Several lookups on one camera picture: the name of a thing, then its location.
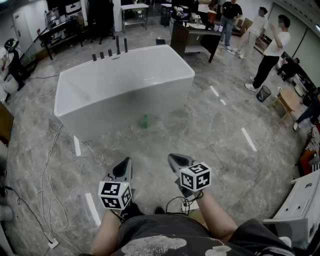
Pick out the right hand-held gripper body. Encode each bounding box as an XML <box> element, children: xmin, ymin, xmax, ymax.
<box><xmin>174</xmin><ymin>159</ymin><xmax>212</xmax><ymax>198</ymax></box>

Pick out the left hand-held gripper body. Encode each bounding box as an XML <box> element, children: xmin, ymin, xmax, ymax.
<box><xmin>97</xmin><ymin>173</ymin><xmax>136</xmax><ymax>211</ymax></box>

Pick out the person's left forearm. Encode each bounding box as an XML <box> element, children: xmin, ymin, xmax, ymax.
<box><xmin>89</xmin><ymin>208</ymin><xmax>126</xmax><ymax>256</ymax></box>

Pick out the person's right forearm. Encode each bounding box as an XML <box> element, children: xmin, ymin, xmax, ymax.
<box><xmin>198</xmin><ymin>191</ymin><xmax>239</xmax><ymax>243</ymax></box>

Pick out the person's dark grey shirt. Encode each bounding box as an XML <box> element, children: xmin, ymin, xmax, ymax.
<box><xmin>117</xmin><ymin>213</ymin><xmax>297</xmax><ymax>256</ymax></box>

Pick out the white bathtub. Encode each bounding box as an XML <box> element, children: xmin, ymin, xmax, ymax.
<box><xmin>53</xmin><ymin>44</ymin><xmax>196</xmax><ymax>142</ymax></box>

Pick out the black mesh waste bin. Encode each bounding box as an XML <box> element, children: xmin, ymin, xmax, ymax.
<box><xmin>256</xmin><ymin>85</ymin><xmax>272</xmax><ymax>103</ymax></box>

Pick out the white cabinet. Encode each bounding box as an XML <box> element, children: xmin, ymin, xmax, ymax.
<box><xmin>262</xmin><ymin>169</ymin><xmax>320</xmax><ymax>249</ymax></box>

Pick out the round wooden stool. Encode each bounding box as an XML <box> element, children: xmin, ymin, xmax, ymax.
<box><xmin>267</xmin><ymin>87</ymin><xmax>301</xmax><ymax>129</ymax></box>

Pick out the dark wooden vanity desk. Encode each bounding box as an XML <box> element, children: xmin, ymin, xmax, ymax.
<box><xmin>170</xmin><ymin>21</ymin><xmax>223</xmax><ymax>64</ymax></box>

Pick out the striped cloth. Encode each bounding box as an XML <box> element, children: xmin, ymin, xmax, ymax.
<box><xmin>304</xmin><ymin>126</ymin><xmax>320</xmax><ymax>166</ymax></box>

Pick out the brown wooden board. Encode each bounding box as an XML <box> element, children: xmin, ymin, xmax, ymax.
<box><xmin>0</xmin><ymin>101</ymin><xmax>15</xmax><ymax>147</ymax></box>

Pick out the black work table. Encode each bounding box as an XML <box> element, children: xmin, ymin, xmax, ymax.
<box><xmin>38</xmin><ymin>18</ymin><xmax>85</xmax><ymax>61</ymax></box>

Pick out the black office chair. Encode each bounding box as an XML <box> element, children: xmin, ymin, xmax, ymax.
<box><xmin>87</xmin><ymin>0</ymin><xmax>117</xmax><ymax>46</ymax></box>

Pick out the metal shelf table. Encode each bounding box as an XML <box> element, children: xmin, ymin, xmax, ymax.
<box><xmin>120</xmin><ymin>3</ymin><xmax>150</xmax><ymax>34</ymax></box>

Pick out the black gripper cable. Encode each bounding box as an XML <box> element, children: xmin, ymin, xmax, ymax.
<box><xmin>164</xmin><ymin>191</ymin><xmax>205</xmax><ymax>216</ymax></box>

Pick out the black floor cable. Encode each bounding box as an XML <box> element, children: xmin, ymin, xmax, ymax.
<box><xmin>4</xmin><ymin>186</ymin><xmax>55</xmax><ymax>244</ymax></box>

